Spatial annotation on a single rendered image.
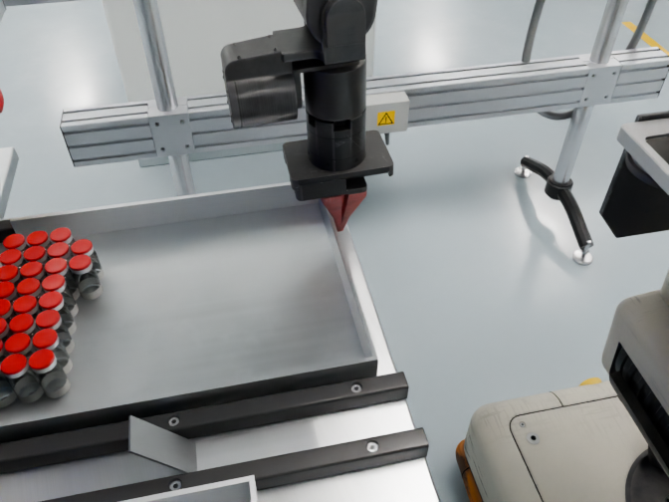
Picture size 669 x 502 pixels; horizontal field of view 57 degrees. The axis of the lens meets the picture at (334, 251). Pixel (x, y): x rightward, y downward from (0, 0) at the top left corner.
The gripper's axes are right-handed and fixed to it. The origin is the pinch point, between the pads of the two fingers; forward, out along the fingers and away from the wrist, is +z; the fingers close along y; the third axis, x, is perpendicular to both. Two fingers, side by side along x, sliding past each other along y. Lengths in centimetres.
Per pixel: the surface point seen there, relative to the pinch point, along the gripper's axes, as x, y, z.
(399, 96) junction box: -82, -33, 36
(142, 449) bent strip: 24.8, 20.3, -3.2
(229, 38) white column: -144, 6, 45
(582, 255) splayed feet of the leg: -66, -89, 90
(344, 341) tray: 14.6, 2.6, 2.0
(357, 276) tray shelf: 6.4, -0.6, 2.3
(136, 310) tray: 6.5, 22.1, 1.5
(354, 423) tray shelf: 23.2, 3.7, 2.2
